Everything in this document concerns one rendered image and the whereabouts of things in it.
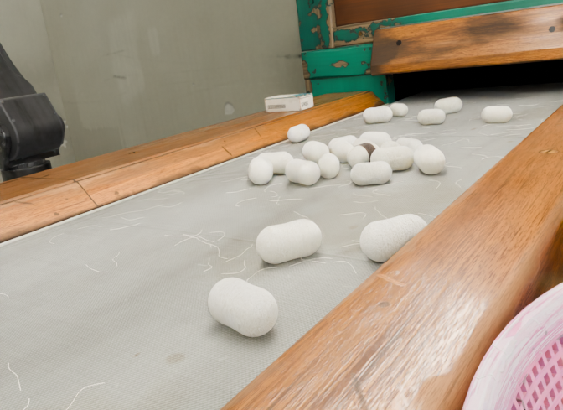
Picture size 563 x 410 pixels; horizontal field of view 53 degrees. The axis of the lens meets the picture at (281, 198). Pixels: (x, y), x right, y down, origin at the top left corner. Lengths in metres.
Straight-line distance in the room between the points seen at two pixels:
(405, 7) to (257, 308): 0.77
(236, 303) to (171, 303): 0.06
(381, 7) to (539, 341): 0.83
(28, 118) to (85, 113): 1.93
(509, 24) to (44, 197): 0.63
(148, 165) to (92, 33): 2.04
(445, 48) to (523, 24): 0.11
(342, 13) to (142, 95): 1.51
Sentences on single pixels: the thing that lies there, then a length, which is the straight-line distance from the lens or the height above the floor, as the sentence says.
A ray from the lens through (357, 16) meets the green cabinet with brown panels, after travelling 0.98.
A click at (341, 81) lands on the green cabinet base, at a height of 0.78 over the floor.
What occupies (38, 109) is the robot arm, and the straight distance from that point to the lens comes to 0.78.
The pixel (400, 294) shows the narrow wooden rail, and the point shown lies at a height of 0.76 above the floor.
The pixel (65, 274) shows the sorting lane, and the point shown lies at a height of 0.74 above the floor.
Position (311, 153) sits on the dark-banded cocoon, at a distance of 0.53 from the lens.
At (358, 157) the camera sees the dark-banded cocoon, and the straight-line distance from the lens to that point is 0.49.
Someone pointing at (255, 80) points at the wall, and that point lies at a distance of 2.01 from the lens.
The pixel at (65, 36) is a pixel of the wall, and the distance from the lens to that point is 2.71.
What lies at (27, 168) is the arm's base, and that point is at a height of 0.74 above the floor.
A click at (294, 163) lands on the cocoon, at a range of 0.46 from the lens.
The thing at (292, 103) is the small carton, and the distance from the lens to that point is 0.78.
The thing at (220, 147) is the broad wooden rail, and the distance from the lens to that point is 0.62.
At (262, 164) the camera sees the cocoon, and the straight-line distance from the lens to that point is 0.47.
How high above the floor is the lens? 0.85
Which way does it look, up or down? 15 degrees down
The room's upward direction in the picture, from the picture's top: 7 degrees counter-clockwise
